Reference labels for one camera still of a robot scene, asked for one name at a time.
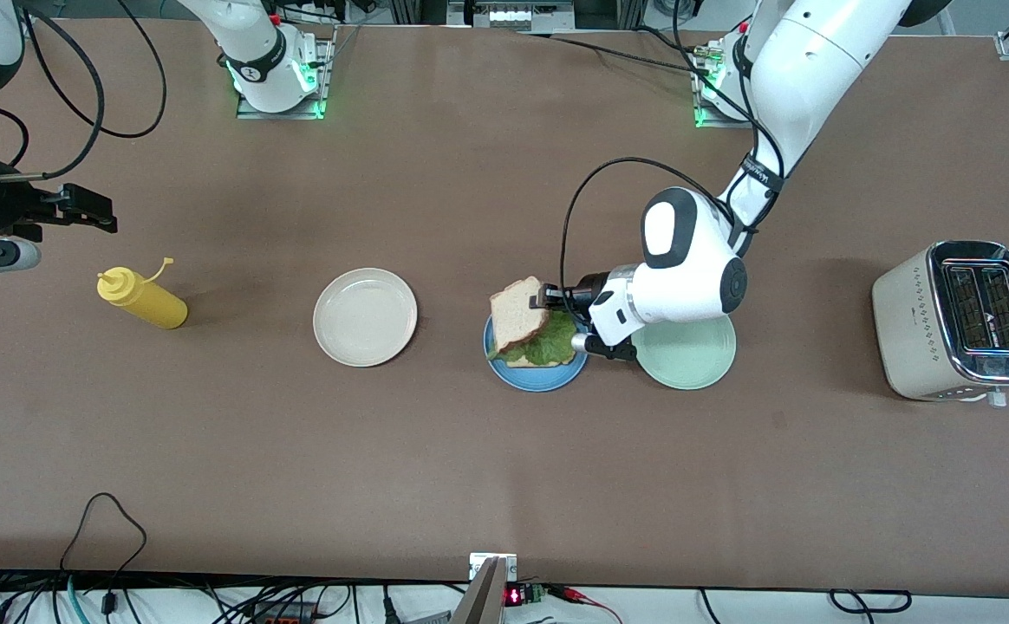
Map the brown bread slice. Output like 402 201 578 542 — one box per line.
504 351 576 369
490 276 551 356

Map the green lettuce leaf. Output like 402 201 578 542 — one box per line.
487 310 581 367

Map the yellow mustard squeeze bottle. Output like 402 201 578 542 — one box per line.
97 257 189 330

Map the blue round plate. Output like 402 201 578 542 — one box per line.
484 314 589 393

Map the pale green round plate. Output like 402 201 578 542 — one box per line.
631 316 737 391

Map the beige round plate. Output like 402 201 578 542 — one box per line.
313 268 419 367

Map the grey metal connector box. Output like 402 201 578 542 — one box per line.
448 0 575 31

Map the cream and chrome toaster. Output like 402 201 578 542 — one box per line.
871 240 1009 408

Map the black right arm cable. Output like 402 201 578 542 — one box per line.
0 0 167 181

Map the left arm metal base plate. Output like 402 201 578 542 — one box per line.
693 43 757 131

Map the black base power cable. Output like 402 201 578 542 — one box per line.
518 24 718 79

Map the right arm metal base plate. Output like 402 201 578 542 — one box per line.
236 35 337 120

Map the aluminium camera mount profile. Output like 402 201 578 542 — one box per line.
448 552 519 624

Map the thin black looped cable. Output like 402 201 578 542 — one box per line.
60 492 147 612

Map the red clip wire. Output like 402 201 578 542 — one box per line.
548 585 623 624

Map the black cable tangle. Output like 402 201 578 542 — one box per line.
0 568 471 624

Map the black coiled cable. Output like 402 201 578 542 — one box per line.
830 589 913 614

